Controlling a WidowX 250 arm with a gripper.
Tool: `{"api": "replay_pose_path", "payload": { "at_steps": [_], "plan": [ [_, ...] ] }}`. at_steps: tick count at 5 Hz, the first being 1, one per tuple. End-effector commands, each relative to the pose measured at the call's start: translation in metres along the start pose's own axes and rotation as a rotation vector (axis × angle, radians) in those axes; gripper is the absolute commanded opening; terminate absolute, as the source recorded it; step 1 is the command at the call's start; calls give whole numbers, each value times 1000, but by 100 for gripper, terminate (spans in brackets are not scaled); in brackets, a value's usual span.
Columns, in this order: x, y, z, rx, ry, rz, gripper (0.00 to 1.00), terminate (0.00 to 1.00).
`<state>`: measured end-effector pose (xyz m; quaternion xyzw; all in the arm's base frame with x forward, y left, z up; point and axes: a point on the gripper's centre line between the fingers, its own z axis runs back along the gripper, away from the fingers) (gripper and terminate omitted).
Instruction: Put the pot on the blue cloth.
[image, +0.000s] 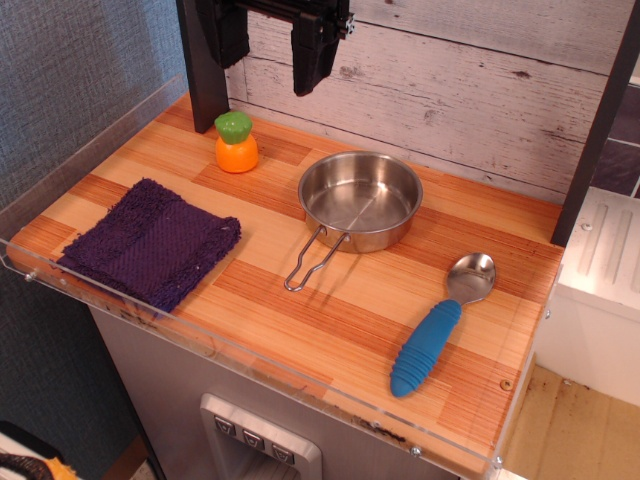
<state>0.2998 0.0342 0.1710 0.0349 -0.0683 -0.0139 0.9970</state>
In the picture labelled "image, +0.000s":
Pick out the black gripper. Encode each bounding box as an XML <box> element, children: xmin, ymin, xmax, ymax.
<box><xmin>199</xmin><ymin>0</ymin><xmax>355</xmax><ymax>96</ymax></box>

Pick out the stainless steel pan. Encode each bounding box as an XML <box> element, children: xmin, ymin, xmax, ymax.
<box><xmin>284</xmin><ymin>151</ymin><xmax>423</xmax><ymax>292</ymax></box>

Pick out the orange toy carrot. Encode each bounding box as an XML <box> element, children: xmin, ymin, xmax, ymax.
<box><xmin>214</xmin><ymin>111</ymin><xmax>259</xmax><ymax>173</ymax></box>

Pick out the purple folded cloth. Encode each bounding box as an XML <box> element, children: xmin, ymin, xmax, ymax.
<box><xmin>58</xmin><ymin>179</ymin><xmax>241</xmax><ymax>312</ymax></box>

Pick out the silver toy fridge cabinet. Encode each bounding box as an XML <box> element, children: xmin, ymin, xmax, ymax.
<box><xmin>90</xmin><ymin>308</ymin><xmax>453</xmax><ymax>479</ymax></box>

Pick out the silver dispenser panel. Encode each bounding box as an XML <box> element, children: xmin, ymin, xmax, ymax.
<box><xmin>200</xmin><ymin>393</ymin><xmax>323</xmax><ymax>479</ymax></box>

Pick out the white toy sink unit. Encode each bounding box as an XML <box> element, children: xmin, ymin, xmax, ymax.
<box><xmin>534</xmin><ymin>188</ymin><xmax>639</xmax><ymax>404</ymax></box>

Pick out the orange black object corner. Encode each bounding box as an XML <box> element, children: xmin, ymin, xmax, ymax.
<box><xmin>1</xmin><ymin>453</ymin><xmax>79</xmax><ymax>480</ymax></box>

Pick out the dark left post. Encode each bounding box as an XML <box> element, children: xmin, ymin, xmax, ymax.
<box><xmin>176</xmin><ymin>0</ymin><xmax>229</xmax><ymax>134</ymax></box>

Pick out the dark post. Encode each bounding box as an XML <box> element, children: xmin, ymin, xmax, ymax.
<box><xmin>551</xmin><ymin>0</ymin><xmax>639</xmax><ymax>247</ymax></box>
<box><xmin>176</xmin><ymin>0</ymin><xmax>229</xmax><ymax>134</ymax></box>

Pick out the clear acrylic guard rail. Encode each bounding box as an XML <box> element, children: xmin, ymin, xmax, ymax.
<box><xmin>1</xmin><ymin>77</ymin><xmax>520</xmax><ymax>479</ymax></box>

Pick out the blue handled metal spoon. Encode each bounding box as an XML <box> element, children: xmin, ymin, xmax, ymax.
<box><xmin>390</xmin><ymin>253</ymin><xmax>496</xmax><ymax>398</ymax></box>

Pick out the dark right post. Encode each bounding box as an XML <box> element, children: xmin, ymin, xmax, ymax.
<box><xmin>551</xmin><ymin>0</ymin><xmax>639</xmax><ymax>247</ymax></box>

